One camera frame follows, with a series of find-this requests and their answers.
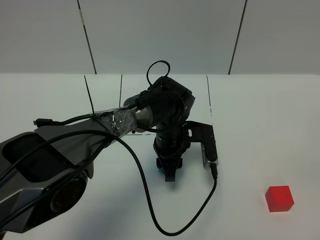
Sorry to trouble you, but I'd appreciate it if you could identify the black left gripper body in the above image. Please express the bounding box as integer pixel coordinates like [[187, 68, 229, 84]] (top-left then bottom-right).
[[153, 122, 190, 170]]

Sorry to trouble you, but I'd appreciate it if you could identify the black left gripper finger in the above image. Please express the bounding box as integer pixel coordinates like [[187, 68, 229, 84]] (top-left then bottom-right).
[[156, 157, 163, 170], [164, 157, 183, 182]]

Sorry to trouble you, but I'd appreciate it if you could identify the red cube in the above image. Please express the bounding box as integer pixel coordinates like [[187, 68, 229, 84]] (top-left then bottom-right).
[[265, 185, 294, 212]]

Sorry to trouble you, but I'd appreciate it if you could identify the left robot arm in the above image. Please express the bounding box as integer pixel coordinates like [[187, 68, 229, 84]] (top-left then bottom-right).
[[0, 76, 195, 233]]

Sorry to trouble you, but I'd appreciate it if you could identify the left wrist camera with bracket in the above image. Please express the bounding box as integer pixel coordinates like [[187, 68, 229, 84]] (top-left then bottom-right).
[[186, 121, 218, 172]]

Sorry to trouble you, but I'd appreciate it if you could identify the black camera cable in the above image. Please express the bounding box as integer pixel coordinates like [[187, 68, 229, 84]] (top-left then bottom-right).
[[109, 136, 220, 237]]

